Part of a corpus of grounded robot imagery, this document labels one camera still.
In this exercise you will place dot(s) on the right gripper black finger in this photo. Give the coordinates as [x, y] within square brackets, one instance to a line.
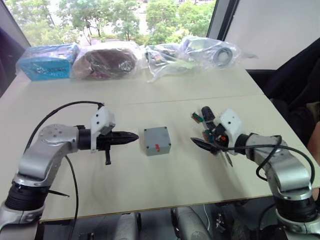
[206, 143]
[207, 149]

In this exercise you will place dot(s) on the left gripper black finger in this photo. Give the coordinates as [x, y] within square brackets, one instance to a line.
[123, 141]
[125, 135]

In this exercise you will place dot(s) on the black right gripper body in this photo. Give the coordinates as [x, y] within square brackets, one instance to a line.
[221, 145]

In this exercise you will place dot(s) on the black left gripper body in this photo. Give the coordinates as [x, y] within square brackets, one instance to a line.
[103, 143]

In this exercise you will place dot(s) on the grey box lid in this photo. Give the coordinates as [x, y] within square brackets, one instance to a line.
[156, 136]

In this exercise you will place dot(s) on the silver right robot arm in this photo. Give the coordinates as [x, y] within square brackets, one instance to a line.
[287, 165]

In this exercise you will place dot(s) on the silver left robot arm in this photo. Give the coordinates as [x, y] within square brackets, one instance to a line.
[50, 140]

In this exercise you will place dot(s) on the black green electric screwdriver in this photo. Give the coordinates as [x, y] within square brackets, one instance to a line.
[208, 113]

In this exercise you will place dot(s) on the blue box in clear bag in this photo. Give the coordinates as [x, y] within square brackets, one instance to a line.
[45, 65]

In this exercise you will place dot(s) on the maroon item in clear bag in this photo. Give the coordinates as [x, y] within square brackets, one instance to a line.
[105, 61]

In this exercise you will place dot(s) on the grey rounded shape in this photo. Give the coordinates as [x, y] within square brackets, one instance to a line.
[190, 225]
[128, 227]

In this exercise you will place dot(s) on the clear bag of small parts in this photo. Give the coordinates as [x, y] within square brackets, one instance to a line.
[170, 62]

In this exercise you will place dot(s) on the clear bag with grey device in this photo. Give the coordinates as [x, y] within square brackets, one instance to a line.
[222, 56]

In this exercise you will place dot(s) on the black office chair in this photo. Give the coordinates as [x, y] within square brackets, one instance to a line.
[295, 82]

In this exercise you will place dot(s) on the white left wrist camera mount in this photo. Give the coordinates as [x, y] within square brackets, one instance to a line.
[101, 122]

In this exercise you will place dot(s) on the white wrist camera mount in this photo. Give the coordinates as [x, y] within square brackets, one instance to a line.
[231, 125]
[101, 122]

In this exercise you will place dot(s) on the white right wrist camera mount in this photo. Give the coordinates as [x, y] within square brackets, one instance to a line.
[231, 125]

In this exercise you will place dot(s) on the dark window frame post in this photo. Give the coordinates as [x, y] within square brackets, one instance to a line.
[216, 17]

